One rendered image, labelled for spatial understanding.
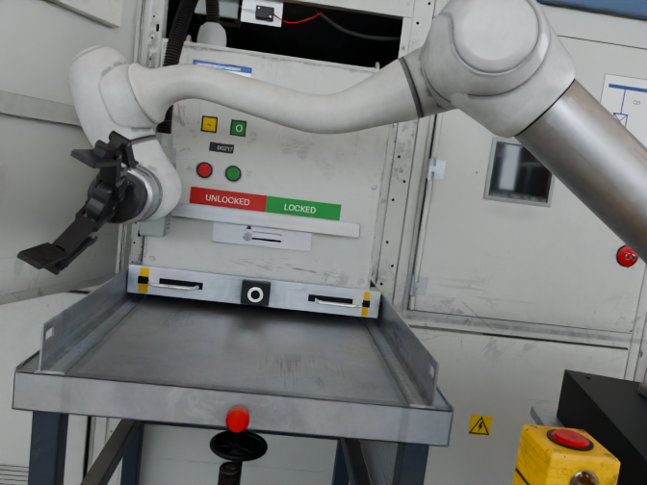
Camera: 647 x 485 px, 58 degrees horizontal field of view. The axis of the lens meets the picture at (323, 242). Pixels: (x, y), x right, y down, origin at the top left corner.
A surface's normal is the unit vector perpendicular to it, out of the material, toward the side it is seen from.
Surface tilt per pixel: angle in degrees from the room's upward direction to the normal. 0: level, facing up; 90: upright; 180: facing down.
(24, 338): 90
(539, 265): 90
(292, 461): 90
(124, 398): 90
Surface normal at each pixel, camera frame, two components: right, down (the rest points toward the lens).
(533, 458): -0.99, -0.11
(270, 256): 0.07, 0.12
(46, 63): 0.94, 0.15
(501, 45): -0.18, 0.05
